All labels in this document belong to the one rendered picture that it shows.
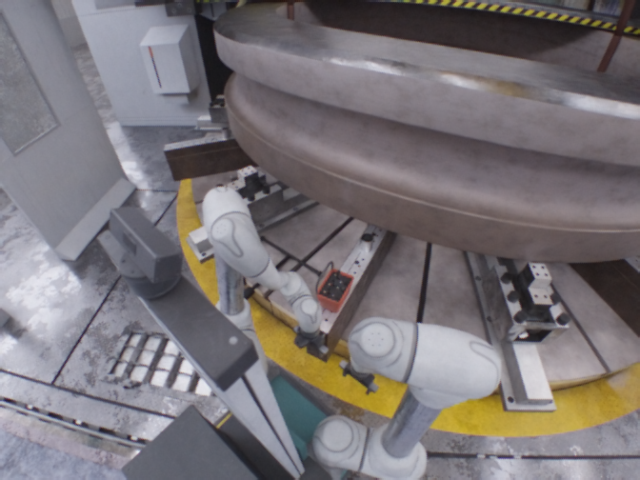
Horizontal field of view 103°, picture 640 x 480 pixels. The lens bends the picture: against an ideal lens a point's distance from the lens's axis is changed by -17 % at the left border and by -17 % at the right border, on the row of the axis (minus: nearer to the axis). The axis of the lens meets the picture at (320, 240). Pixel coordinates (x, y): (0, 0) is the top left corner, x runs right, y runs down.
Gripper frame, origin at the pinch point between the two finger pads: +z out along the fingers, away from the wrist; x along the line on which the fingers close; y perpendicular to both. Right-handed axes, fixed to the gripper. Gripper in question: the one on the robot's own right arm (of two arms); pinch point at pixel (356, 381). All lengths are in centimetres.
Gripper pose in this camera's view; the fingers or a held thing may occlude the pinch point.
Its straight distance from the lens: 152.1
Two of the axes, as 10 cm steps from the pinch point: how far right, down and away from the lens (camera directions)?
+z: 0.0, 7.0, 7.1
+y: -6.4, 5.4, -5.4
